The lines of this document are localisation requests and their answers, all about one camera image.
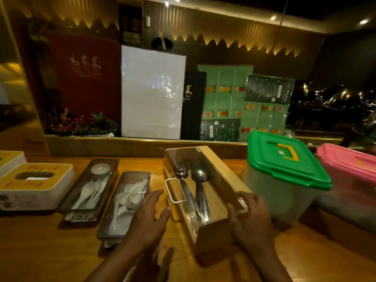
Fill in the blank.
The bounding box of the row of steel chafing domes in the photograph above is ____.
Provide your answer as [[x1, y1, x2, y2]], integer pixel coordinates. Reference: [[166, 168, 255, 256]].
[[286, 85, 376, 150]]

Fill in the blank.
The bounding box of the green-lid plastic container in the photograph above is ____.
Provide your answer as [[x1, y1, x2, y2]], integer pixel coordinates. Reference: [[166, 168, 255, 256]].
[[242, 130, 333, 224]]

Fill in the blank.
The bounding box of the person's right hand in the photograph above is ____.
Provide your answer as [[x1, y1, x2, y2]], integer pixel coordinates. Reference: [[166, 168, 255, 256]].
[[226, 191, 276, 259]]

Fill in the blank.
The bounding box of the pile of white spoons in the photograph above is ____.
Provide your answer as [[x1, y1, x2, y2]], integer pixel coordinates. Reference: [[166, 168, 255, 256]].
[[71, 172, 113, 210], [113, 179, 149, 212]]

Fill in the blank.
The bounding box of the red menu board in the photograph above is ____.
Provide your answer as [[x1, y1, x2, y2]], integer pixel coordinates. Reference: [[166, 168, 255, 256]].
[[47, 31, 121, 127]]

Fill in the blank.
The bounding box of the yellow-top white tissue box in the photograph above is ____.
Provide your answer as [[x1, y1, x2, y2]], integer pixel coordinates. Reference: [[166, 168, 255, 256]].
[[0, 163, 75, 211], [0, 150, 27, 178]]

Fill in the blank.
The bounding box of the black menu folder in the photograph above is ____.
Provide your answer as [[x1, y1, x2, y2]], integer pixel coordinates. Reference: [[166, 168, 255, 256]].
[[180, 70, 208, 141]]

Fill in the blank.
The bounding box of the white blank board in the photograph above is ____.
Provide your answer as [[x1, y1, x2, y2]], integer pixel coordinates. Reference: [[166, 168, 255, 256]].
[[121, 45, 187, 141]]

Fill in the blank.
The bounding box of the tray of white spoons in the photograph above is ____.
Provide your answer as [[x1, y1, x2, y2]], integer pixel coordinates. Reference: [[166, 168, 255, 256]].
[[96, 170, 151, 249], [57, 158, 120, 223]]

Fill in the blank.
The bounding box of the small white bowl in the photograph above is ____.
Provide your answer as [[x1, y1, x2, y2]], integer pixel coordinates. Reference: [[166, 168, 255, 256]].
[[90, 163, 111, 175], [113, 210, 136, 235]]

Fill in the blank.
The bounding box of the large green laminated menu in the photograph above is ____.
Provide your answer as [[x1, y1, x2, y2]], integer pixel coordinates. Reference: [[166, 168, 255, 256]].
[[197, 65, 254, 142]]

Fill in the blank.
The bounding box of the green menu with dark panel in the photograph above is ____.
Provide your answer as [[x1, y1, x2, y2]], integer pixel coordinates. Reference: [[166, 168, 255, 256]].
[[238, 74, 295, 143]]

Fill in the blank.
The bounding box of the gold mirrored panel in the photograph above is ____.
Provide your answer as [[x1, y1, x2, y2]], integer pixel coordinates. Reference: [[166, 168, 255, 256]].
[[0, 0, 49, 156]]

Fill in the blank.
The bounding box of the pink-lid plastic container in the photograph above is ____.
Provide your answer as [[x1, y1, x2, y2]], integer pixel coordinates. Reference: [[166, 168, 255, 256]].
[[315, 143, 376, 234]]

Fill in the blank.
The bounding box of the person's left hand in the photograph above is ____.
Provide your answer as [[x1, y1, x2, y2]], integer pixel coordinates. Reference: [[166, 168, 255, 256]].
[[122, 189, 172, 253]]

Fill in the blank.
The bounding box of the green plant with red berries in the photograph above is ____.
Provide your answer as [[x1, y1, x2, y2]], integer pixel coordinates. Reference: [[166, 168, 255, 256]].
[[47, 108, 120, 137]]

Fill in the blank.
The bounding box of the wooden box with clear lid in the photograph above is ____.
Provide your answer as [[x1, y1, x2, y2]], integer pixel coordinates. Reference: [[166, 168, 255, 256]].
[[163, 146, 253, 253]]

